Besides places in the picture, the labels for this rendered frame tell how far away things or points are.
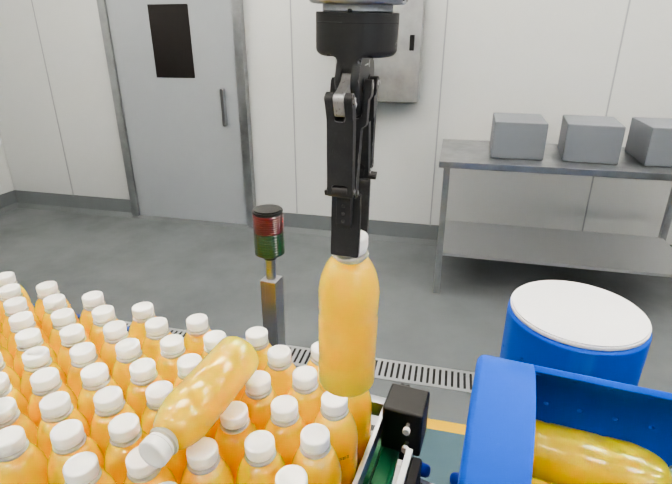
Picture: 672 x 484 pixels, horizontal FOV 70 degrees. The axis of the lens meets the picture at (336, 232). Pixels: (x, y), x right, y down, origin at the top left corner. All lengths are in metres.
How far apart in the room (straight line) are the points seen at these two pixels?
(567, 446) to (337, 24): 0.54
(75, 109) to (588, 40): 4.22
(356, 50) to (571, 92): 3.49
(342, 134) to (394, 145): 3.47
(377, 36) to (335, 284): 0.25
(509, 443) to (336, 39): 0.41
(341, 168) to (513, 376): 0.31
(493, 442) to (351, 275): 0.22
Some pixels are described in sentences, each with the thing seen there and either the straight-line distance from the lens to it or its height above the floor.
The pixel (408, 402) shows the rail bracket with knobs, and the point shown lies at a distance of 0.89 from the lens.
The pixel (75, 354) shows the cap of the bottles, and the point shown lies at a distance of 0.92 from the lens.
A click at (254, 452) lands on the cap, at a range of 0.67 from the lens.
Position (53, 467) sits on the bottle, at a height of 1.06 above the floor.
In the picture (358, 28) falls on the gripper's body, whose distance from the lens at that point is 0.44.
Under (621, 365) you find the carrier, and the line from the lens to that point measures 1.12.
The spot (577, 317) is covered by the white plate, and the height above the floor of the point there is 1.04.
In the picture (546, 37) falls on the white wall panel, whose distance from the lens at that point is 3.83.
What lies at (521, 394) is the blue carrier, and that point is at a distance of 0.58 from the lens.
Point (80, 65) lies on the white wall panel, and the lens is 4.97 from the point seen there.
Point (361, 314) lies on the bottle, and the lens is 0.54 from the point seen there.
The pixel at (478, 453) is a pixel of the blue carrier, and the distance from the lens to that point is 0.54.
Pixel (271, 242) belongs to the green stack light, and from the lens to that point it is 0.99.
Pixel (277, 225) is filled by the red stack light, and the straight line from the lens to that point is 0.99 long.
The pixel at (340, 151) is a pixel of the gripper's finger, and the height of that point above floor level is 1.49.
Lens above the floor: 1.59
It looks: 22 degrees down
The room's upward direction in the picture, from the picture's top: straight up
